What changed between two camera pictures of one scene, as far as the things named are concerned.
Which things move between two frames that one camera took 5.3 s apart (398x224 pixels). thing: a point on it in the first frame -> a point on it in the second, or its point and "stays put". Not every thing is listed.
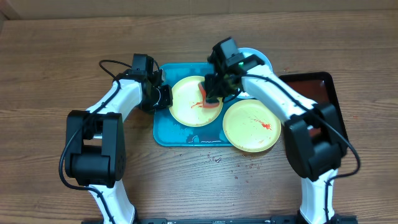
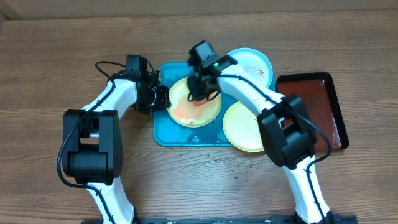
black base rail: x=287 y=219 stays put
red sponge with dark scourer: x=207 y=103 -> x=197 y=103
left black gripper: x=167 y=102 stays put
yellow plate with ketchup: x=188 y=104 stays put
